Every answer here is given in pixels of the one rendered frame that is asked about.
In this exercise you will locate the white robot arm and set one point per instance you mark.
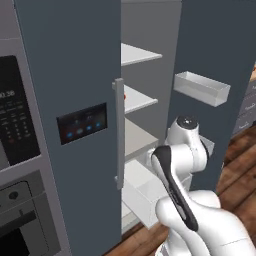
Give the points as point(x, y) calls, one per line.
point(186, 150)

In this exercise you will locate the white fridge shelf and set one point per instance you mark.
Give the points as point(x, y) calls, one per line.
point(138, 140)
point(133, 53)
point(138, 98)

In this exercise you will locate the red tomato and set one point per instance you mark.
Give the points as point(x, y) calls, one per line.
point(125, 97)

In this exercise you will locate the white fridge drawer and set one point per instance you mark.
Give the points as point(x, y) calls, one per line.
point(140, 193)

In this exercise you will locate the white fridge door bin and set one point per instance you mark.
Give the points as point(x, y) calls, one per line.
point(203, 87)

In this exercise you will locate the open dark grey fridge door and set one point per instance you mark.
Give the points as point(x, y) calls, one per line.
point(213, 40)

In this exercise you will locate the black microwave oven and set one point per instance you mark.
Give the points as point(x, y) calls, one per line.
point(15, 113)

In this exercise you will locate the grey cupboard run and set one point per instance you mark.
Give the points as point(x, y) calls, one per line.
point(247, 106)

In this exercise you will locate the grey built-in oven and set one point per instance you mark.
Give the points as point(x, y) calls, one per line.
point(23, 216)

